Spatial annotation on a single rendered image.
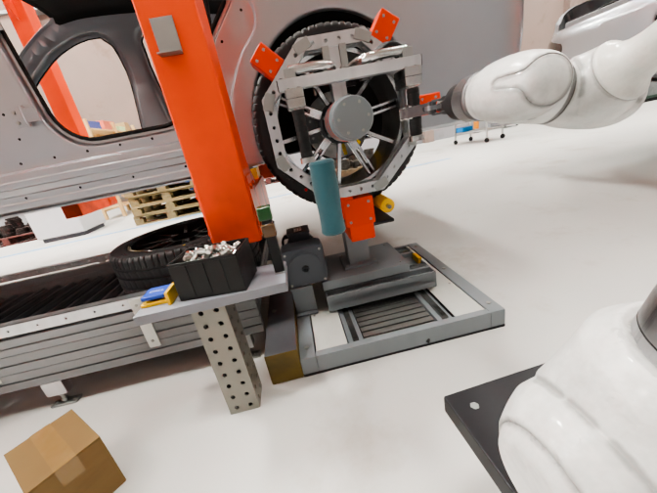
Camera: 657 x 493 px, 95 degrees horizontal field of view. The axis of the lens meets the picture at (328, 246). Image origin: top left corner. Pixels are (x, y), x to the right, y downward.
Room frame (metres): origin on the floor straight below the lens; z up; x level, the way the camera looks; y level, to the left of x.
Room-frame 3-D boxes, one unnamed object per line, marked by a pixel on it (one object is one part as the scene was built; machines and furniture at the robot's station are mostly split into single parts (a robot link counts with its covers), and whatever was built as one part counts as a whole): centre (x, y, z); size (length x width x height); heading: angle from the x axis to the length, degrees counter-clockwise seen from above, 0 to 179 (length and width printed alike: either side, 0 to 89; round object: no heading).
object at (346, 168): (6.42, -0.79, 0.23); 1.29 x 0.89 x 0.46; 6
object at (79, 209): (3.32, 2.41, 0.69); 0.52 x 0.17 x 0.35; 4
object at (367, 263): (1.36, -0.13, 0.32); 0.40 x 0.30 x 0.28; 94
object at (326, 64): (1.06, -0.05, 1.03); 0.19 x 0.18 x 0.11; 4
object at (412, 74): (1.00, -0.33, 0.93); 0.09 x 0.05 x 0.05; 4
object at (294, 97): (0.97, 0.01, 0.93); 0.09 x 0.05 x 0.05; 4
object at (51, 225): (5.46, 4.37, 0.79); 0.80 x 0.71 x 1.57; 97
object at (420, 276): (1.36, -0.18, 0.13); 0.50 x 0.36 x 0.10; 94
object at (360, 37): (1.19, -0.14, 0.85); 0.54 x 0.07 x 0.54; 94
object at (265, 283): (0.85, 0.36, 0.44); 0.43 x 0.17 x 0.03; 94
